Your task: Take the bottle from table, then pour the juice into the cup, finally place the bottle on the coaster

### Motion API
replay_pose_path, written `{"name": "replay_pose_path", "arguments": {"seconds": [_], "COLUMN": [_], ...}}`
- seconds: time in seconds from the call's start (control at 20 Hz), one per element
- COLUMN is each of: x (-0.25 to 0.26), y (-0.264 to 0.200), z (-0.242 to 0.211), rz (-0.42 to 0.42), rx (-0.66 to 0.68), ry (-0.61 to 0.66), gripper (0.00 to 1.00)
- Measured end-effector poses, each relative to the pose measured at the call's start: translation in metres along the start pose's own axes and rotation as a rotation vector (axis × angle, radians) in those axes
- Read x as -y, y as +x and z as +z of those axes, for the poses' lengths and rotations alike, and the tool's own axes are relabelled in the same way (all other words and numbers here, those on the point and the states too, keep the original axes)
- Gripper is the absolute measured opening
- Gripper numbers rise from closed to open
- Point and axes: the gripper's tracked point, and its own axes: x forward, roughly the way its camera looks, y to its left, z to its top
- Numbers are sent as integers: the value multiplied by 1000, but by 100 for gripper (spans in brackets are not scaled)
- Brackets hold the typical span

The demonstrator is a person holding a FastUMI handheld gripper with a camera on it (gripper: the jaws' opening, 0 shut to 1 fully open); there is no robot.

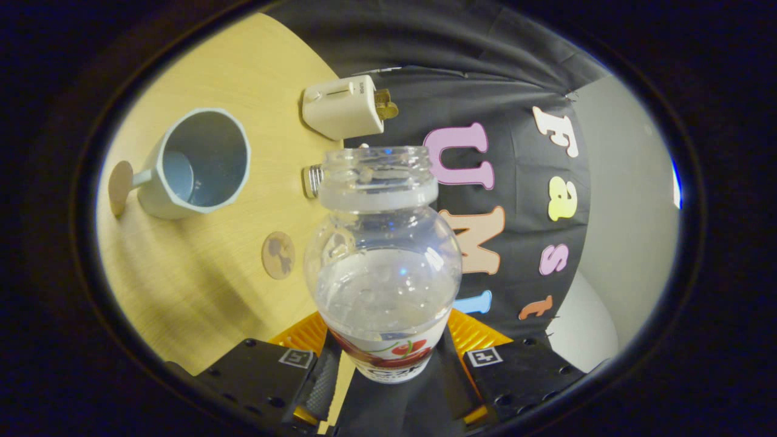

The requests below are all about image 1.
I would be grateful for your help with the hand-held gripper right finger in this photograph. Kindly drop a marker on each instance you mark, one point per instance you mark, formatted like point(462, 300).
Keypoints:
point(522, 376)

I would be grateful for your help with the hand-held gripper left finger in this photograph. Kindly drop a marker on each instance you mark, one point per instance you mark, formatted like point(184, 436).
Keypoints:
point(261, 376)

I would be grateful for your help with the printed round cork coaster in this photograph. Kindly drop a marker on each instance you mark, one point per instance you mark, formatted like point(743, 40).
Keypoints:
point(278, 255)

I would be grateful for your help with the clear plastic juice bottle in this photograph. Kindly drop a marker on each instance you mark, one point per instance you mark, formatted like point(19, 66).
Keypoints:
point(382, 267)

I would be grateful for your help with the pale blue cup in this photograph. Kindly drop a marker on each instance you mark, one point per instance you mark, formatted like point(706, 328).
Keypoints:
point(203, 161)

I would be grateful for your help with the plain round cork coaster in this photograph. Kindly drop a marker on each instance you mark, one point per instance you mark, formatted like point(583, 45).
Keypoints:
point(119, 188)

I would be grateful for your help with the wooden table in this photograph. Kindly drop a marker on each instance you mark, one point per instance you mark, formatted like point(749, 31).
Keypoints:
point(200, 291)

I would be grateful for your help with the small ribbed metal cap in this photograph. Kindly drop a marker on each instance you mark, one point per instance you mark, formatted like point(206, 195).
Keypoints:
point(312, 181)

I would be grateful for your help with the black backdrop cloth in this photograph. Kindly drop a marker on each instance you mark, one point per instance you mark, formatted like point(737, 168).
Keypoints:
point(522, 121)

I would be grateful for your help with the white toaster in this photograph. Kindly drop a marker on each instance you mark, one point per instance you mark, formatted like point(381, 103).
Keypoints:
point(340, 109)

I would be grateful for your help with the slice of toast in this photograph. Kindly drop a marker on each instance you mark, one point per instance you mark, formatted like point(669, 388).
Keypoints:
point(386, 105)

